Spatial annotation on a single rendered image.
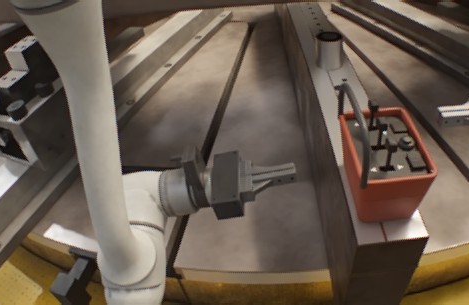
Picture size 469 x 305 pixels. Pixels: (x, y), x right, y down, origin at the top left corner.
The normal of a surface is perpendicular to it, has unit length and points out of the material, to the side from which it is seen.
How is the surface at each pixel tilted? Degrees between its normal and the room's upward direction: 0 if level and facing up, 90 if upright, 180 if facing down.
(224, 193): 7
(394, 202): 97
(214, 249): 0
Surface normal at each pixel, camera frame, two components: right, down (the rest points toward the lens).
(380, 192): 0.00, 0.74
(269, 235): -0.13, -0.75
